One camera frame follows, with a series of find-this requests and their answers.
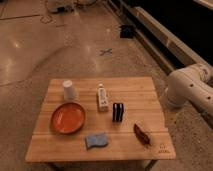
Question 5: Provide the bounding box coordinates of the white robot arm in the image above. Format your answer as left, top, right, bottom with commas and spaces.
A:
165, 63, 213, 117

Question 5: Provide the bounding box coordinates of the white ceramic cup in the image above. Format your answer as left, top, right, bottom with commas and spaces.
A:
63, 80, 76, 101

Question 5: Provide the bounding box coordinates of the white tube with label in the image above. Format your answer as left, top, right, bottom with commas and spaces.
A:
97, 84, 109, 112

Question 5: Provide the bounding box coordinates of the wooden folding table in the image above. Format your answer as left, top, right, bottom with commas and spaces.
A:
25, 77, 176, 163

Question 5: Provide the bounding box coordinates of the orange round plate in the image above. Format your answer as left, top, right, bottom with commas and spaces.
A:
50, 103, 86, 134

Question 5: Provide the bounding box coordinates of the blue sponge cloth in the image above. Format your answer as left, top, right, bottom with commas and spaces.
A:
85, 133, 108, 149

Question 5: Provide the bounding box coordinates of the black box on floor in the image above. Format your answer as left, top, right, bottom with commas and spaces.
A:
120, 25, 134, 38

